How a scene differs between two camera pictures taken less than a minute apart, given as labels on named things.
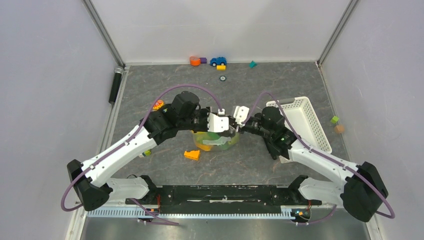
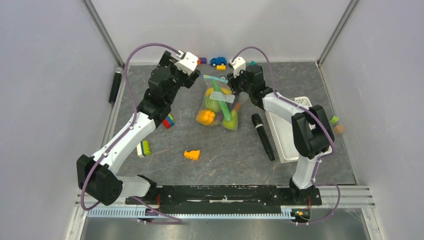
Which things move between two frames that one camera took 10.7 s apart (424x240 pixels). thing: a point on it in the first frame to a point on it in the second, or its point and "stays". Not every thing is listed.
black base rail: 179,198 stays
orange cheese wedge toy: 194,155 stays
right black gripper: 241,128 to 232,82
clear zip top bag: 214,141 to 219,105
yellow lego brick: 221,67 stays
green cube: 334,119 stays
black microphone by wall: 118,70 stays
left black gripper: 204,111 to 188,79
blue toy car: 218,61 stays
